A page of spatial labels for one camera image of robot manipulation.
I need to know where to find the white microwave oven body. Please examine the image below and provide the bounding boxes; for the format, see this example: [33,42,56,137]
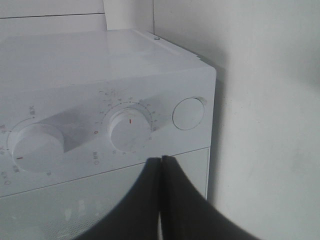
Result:
[0,29,217,197]

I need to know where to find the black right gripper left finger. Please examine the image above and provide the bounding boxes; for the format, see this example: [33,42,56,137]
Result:
[77,157,162,240]

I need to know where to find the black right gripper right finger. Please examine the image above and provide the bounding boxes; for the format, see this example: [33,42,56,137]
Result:
[159,156,250,240]

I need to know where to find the white dial knob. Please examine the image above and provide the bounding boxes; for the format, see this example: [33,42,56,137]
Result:
[107,107,151,153]
[8,123,65,173]

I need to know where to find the round white door button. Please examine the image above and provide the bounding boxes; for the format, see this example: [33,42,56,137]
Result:
[172,97,205,131]

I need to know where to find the white microwave door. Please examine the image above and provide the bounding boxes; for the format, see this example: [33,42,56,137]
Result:
[0,147,210,240]

